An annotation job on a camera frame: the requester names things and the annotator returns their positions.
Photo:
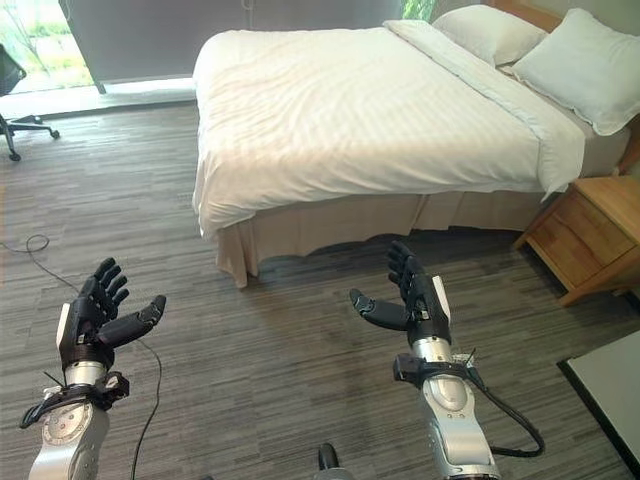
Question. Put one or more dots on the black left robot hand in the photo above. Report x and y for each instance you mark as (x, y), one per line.
(95, 310)

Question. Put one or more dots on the beige bed skirt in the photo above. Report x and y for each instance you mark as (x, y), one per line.
(360, 220)

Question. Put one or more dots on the grey mattress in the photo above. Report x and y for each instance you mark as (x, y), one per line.
(602, 150)

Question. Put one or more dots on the wooden headboard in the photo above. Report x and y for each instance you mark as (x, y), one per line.
(540, 12)

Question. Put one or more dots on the black framed white panel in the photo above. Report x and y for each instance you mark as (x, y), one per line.
(607, 387)

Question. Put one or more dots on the grey curtain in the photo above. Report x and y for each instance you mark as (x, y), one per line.
(240, 37)

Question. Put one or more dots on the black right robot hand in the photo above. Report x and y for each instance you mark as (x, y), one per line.
(417, 305)

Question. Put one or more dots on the wooden nightstand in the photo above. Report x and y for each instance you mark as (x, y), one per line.
(587, 235)

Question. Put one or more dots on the white pillow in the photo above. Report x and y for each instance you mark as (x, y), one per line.
(487, 35)
(582, 67)

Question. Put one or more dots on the white duvet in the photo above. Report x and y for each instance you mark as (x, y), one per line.
(360, 115)

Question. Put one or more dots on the black office chair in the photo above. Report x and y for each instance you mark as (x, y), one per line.
(12, 100)

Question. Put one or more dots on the robot body black part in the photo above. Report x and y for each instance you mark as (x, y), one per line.
(330, 462)

